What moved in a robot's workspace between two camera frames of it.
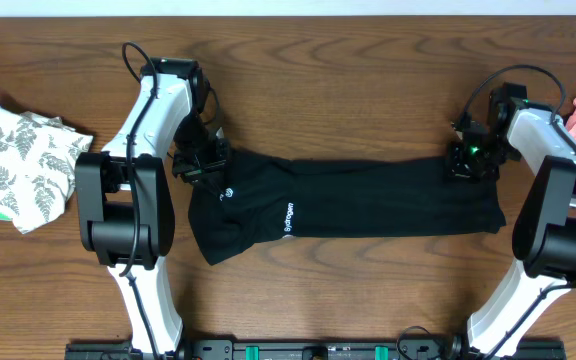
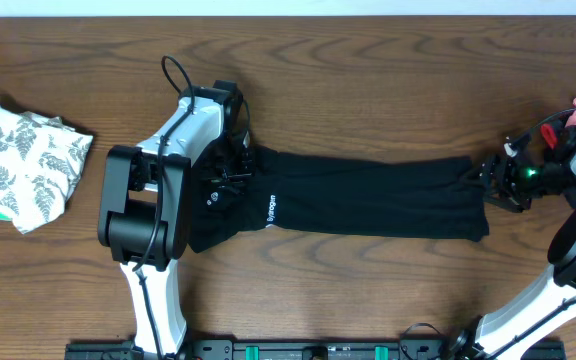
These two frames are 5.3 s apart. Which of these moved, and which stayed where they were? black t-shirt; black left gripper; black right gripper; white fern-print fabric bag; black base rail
Moved: black right gripper; black t-shirt; black left gripper
Stayed: white fern-print fabric bag; black base rail
